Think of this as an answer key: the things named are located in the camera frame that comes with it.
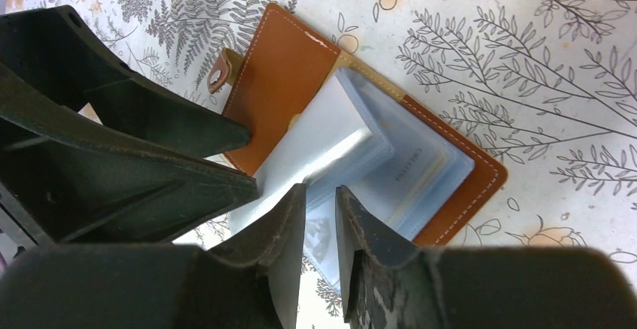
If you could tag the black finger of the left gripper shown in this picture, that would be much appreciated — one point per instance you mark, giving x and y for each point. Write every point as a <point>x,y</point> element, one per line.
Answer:
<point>67,179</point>
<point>56,53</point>

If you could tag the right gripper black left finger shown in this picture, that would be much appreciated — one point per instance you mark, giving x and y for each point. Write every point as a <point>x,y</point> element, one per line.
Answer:
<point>251,280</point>

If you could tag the brown leather card holder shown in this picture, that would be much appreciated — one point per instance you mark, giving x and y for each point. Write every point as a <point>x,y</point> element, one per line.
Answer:
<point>319,116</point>

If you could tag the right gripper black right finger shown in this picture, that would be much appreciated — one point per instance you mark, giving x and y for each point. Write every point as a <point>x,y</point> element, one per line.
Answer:
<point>389,282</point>

